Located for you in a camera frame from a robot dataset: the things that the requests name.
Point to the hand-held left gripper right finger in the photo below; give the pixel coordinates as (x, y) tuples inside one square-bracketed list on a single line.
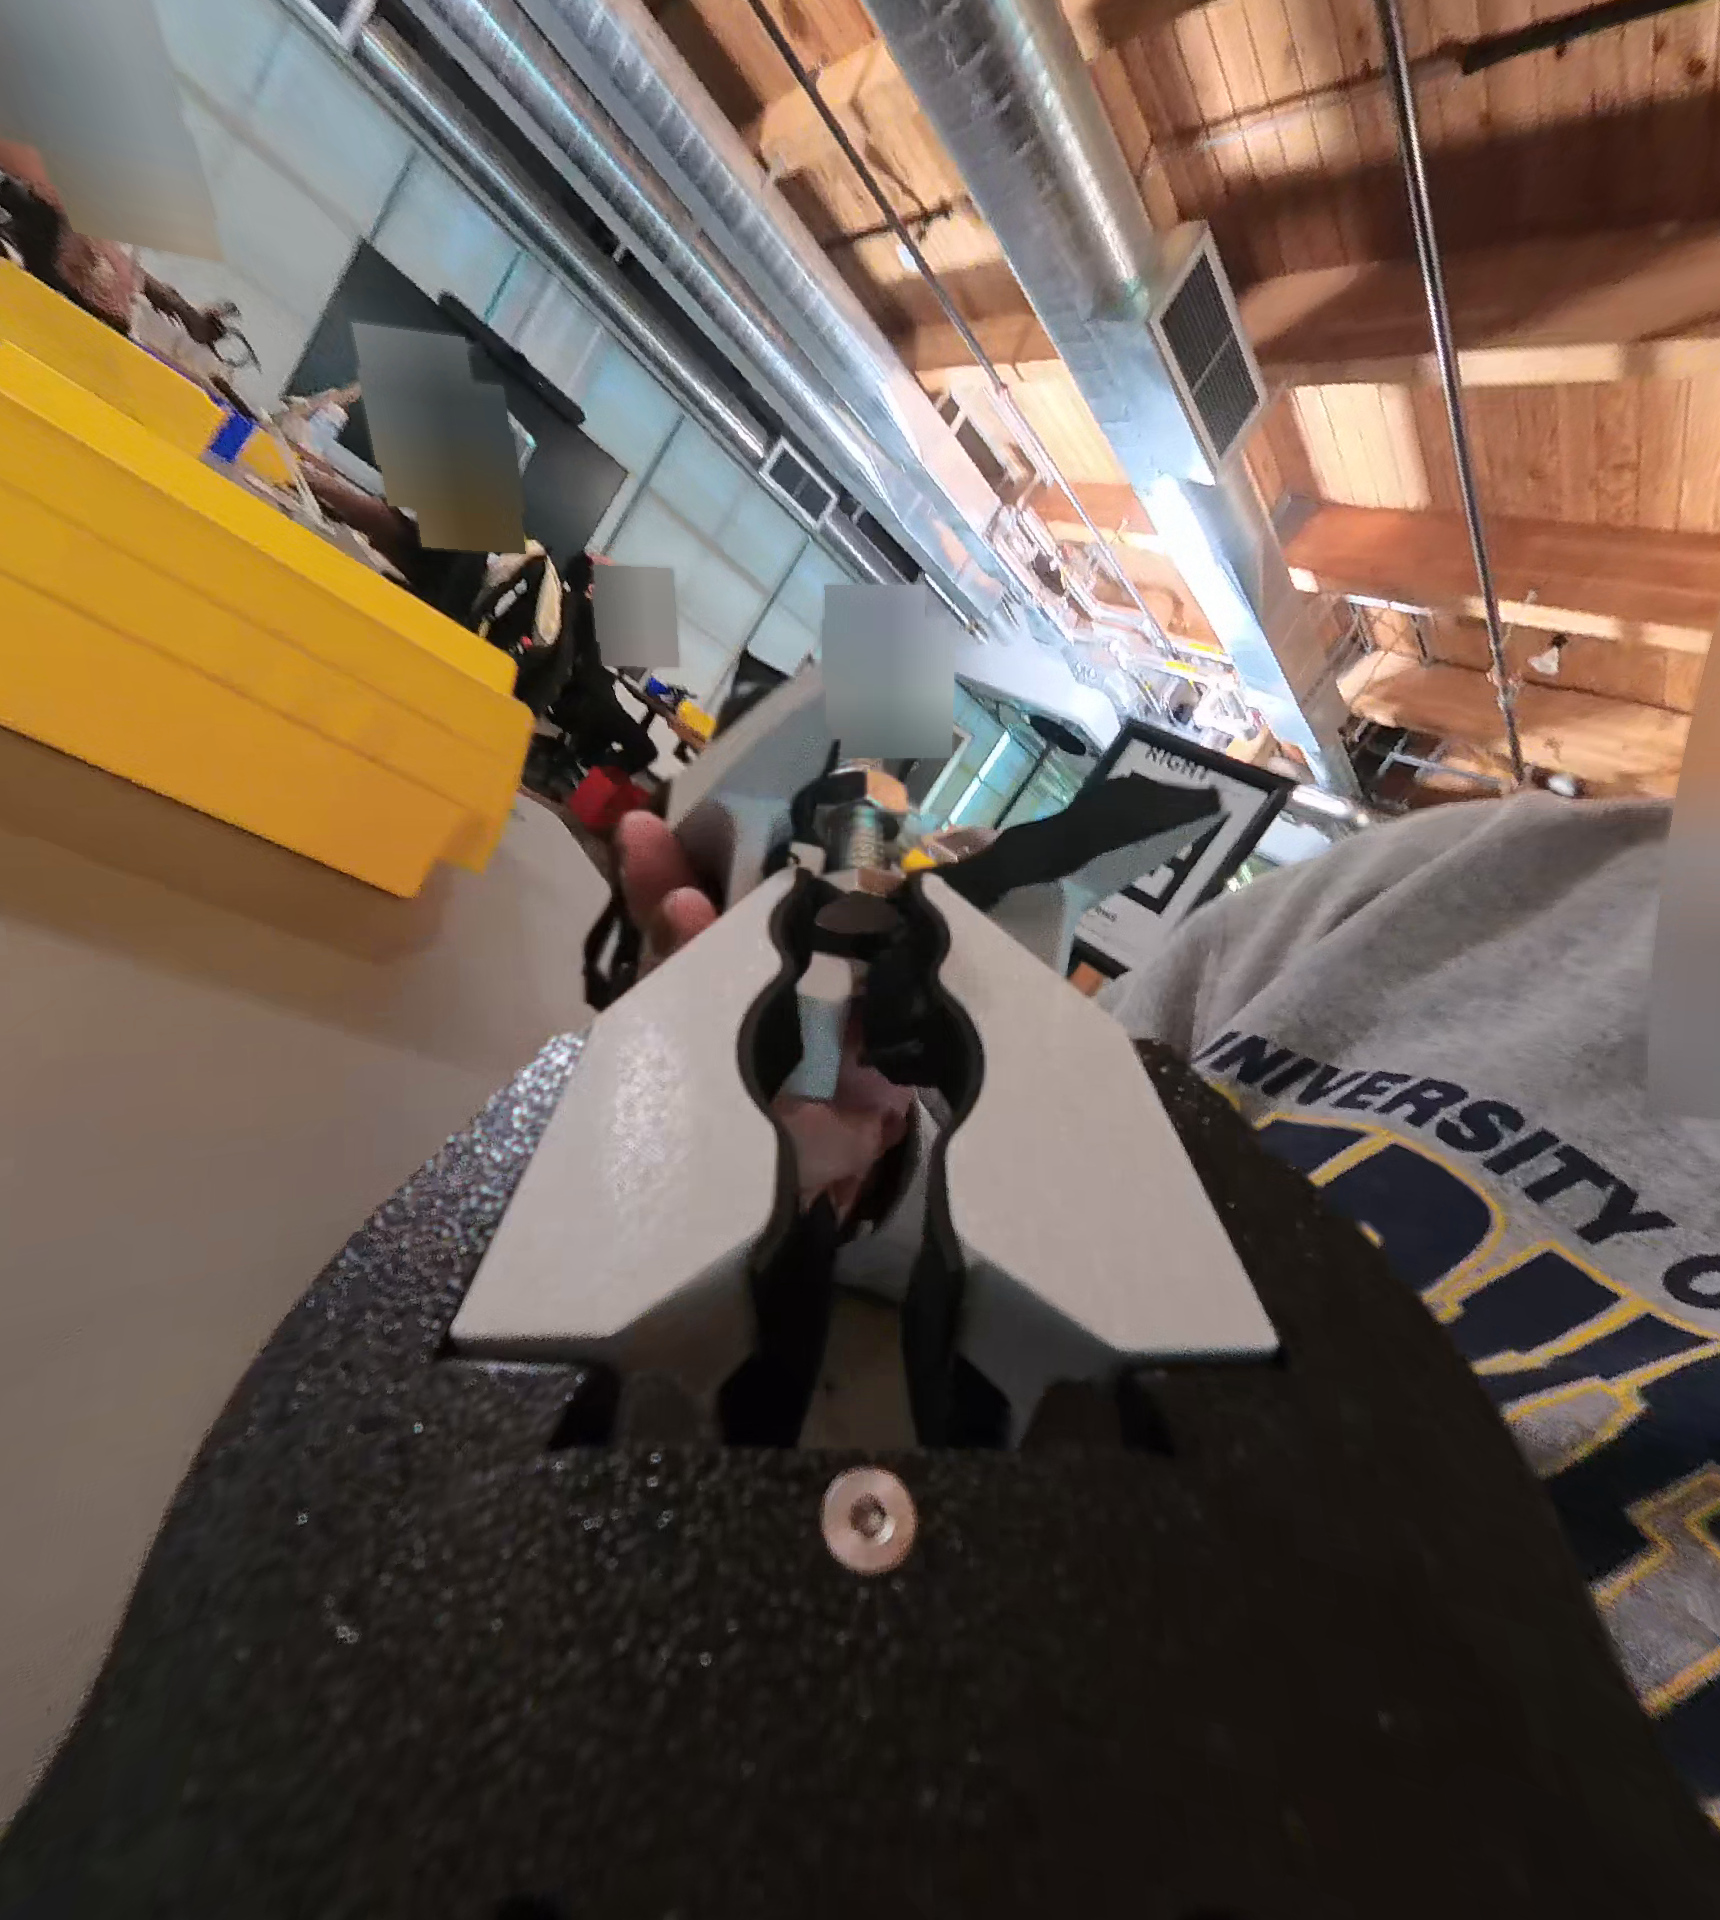
[(1086, 1186)]

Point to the insulated silver pipe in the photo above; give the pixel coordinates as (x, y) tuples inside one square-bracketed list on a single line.
[(574, 226)]

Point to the black framed sign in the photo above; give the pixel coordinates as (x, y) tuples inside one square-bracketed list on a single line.
[(1174, 909)]

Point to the black wall screen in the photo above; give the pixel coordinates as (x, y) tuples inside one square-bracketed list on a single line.
[(574, 481)]

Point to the steel hex bolt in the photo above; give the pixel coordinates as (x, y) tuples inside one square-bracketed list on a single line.
[(847, 909)]

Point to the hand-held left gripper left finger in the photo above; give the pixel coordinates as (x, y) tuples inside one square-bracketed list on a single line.
[(636, 1186)]

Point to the silver ventilation duct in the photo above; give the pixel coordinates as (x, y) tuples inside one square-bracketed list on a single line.
[(1040, 195)]

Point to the steel hex nut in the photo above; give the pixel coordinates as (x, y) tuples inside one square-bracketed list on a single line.
[(852, 823)]

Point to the large yellow plastic bin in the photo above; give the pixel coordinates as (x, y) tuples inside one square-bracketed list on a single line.
[(125, 601)]

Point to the person's right hand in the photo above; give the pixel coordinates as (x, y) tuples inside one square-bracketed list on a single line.
[(667, 886)]

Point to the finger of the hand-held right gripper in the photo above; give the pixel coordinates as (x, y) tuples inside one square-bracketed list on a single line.
[(747, 764), (1033, 919)]

